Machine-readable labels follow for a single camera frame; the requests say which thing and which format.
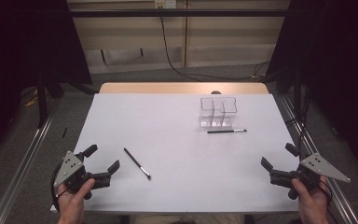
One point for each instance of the wooden table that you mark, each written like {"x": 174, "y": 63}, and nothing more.
{"x": 167, "y": 88}

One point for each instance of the metal floor rail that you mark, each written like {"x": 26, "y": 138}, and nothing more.
{"x": 338, "y": 193}
{"x": 21, "y": 168}

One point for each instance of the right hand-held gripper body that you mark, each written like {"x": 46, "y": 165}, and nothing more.
{"x": 318, "y": 165}

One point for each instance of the white wall outlet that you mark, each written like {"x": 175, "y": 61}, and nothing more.
{"x": 165, "y": 3}

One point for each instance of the clear plastic organizer box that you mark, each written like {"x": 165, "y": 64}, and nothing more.
{"x": 217, "y": 113}

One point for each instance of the black stand post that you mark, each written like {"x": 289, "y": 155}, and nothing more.
{"x": 41, "y": 99}

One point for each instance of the person's left hand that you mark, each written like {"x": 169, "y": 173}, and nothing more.
{"x": 73, "y": 205}

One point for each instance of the black curtain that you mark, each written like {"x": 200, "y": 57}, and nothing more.
{"x": 338, "y": 62}
{"x": 18, "y": 46}

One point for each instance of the small black floor object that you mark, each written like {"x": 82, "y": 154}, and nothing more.
{"x": 64, "y": 132}

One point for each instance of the black horizontal frame bar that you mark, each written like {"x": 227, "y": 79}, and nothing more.
{"x": 174, "y": 13}

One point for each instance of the white table cover sheet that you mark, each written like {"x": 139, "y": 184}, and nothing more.
{"x": 174, "y": 174}

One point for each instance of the person's right hand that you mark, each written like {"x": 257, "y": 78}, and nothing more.
{"x": 313, "y": 202}

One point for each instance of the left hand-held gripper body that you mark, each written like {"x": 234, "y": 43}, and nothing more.
{"x": 68, "y": 166}

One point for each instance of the black pen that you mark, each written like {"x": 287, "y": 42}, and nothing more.
{"x": 136, "y": 163}

